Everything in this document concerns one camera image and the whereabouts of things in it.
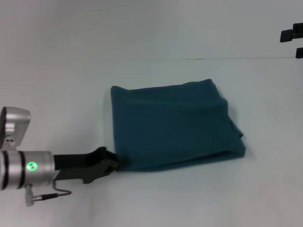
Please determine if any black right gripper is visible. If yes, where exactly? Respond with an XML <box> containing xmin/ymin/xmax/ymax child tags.
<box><xmin>280</xmin><ymin>22</ymin><xmax>303</xmax><ymax>59</ymax></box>

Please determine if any left arm cable with connector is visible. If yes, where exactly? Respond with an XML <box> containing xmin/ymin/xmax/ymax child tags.
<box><xmin>25</xmin><ymin>180</ymin><xmax>73</xmax><ymax>207</ymax></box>

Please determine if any blue short-sleeved shirt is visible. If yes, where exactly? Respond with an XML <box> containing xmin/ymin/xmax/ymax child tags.
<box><xmin>110</xmin><ymin>78</ymin><xmax>246</xmax><ymax>172</ymax></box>

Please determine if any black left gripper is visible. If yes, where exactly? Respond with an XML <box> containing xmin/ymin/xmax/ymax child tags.
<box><xmin>53</xmin><ymin>146</ymin><xmax>121</xmax><ymax>184</ymax></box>

